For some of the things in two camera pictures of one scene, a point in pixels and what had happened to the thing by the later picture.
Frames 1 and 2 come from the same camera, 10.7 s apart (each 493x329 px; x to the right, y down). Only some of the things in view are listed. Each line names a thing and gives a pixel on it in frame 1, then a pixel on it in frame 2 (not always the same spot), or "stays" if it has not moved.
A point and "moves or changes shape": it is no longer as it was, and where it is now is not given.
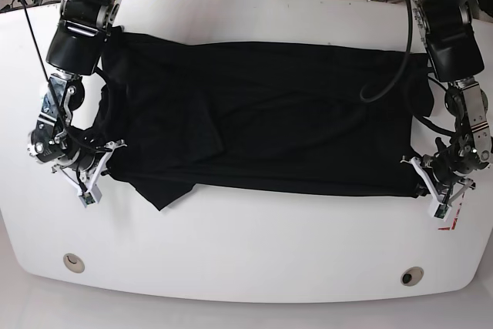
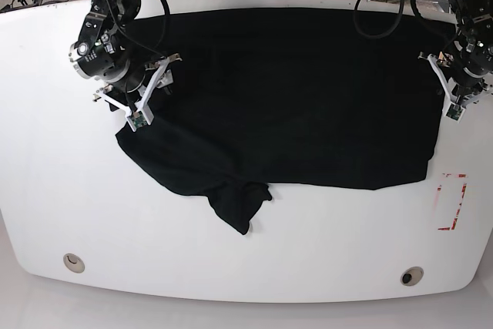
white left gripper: [92, 195] → [143, 115]
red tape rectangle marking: [456, 215] stays
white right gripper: [439, 209] → [454, 106]
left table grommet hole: [74, 263] stays
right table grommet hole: [412, 276] stays
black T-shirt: [179, 114] moves or changes shape
